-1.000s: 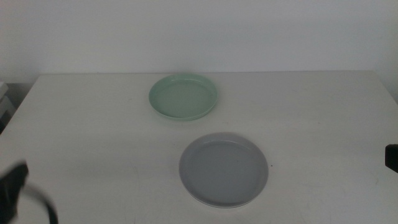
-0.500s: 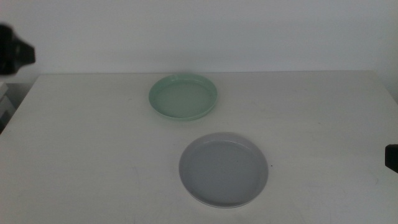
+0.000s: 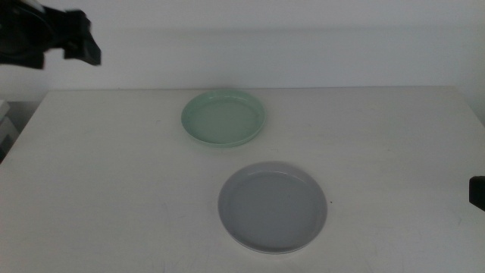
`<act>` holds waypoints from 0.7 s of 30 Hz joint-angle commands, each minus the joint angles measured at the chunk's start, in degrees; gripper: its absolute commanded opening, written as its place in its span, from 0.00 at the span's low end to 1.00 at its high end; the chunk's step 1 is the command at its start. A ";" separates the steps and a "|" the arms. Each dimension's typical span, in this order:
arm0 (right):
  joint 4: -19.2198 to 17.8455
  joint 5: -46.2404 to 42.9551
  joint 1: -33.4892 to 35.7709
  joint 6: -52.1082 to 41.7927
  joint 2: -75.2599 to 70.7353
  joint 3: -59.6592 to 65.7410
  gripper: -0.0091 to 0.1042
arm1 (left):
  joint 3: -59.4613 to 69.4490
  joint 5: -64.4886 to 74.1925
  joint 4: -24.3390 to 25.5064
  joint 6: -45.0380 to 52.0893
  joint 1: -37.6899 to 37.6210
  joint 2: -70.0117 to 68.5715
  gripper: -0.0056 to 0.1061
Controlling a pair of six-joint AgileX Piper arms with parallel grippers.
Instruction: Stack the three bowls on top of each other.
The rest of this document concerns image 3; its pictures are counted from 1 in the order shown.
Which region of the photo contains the mint green shallow bowl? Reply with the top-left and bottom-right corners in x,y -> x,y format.
180,89 -> 266,148

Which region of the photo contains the grey shallow bowl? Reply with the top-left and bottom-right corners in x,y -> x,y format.
217,161 -> 329,254

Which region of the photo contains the white shallow bowl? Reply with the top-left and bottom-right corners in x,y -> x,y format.
227,238 -> 323,256

